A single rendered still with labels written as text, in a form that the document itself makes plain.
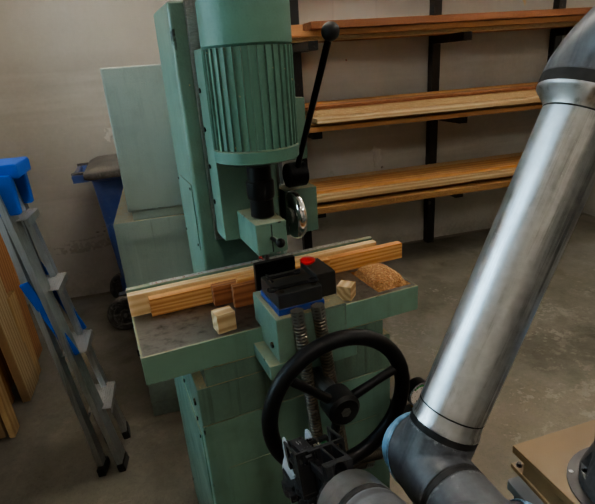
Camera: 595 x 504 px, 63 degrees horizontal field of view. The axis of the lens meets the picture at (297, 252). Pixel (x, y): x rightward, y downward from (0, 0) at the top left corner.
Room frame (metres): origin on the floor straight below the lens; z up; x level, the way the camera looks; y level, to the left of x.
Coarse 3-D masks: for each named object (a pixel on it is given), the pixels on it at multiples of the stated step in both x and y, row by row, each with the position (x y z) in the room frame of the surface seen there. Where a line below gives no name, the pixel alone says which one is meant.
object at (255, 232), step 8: (240, 216) 1.06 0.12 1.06; (248, 216) 1.03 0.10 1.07; (272, 216) 1.02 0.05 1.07; (240, 224) 1.07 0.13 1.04; (248, 224) 1.01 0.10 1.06; (256, 224) 0.97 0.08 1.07; (264, 224) 0.97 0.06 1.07; (272, 224) 0.97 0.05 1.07; (280, 224) 0.98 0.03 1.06; (240, 232) 1.08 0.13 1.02; (248, 232) 1.01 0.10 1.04; (256, 232) 0.96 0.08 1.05; (264, 232) 0.97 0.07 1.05; (272, 232) 0.97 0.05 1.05; (280, 232) 0.98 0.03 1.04; (248, 240) 1.02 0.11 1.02; (256, 240) 0.96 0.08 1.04; (264, 240) 0.97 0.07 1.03; (256, 248) 0.97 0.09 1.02; (264, 248) 0.97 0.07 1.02; (272, 248) 0.97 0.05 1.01; (280, 248) 0.98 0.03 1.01
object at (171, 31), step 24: (168, 24) 1.16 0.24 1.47; (168, 48) 1.20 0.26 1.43; (168, 72) 1.25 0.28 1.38; (192, 72) 1.16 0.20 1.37; (168, 96) 1.30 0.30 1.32; (192, 96) 1.16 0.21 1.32; (192, 120) 1.16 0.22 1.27; (192, 144) 1.15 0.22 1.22; (192, 168) 1.15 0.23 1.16; (192, 192) 1.17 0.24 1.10; (192, 216) 1.20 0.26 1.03; (192, 240) 1.27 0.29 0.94; (216, 240) 1.16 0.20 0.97; (240, 240) 1.18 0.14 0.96; (192, 264) 1.34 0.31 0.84; (216, 264) 1.16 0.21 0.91
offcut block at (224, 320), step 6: (228, 306) 0.86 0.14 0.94; (216, 312) 0.84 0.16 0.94; (222, 312) 0.83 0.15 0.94; (228, 312) 0.83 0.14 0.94; (234, 312) 0.84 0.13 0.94; (216, 318) 0.82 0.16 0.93; (222, 318) 0.83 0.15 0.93; (228, 318) 0.83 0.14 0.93; (234, 318) 0.84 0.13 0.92; (216, 324) 0.83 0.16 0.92; (222, 324) 0.82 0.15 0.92; (228, 324) 0.83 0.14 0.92; (234, 324) 0.84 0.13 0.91; (216, 330) 0.83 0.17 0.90; (222, 330) 0.82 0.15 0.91; (228, 330) 0.83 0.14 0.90
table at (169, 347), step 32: (416, 288) 0.97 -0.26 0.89; (160, 320) 0.90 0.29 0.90; (192, 320) 0.89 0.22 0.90; (256, 320) 0.87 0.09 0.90; (352, 320) 0.91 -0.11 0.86; (160, 352) 0.77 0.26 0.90; (192, 352) 0.79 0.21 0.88; (224, 352) 0.81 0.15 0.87; (256, 352) 0.82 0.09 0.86; (352, 352) 0.80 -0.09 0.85
